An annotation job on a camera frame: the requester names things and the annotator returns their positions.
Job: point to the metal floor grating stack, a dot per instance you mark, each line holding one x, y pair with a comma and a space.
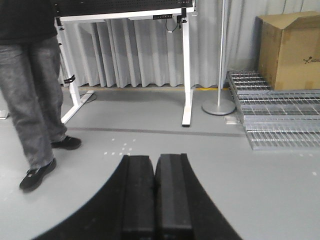
275, 119

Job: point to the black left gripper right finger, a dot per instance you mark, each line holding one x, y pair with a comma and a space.
183, 209

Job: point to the brown cardboard box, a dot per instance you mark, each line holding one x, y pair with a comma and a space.
289, 57

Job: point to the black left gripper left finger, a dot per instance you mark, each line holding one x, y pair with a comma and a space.
123, 208

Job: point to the white standing desk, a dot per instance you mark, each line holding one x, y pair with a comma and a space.
117, 41

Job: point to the person in grey jeans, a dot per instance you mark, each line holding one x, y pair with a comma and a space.
29, 72

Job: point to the sign stand with round base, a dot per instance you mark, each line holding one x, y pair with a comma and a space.
222, 106

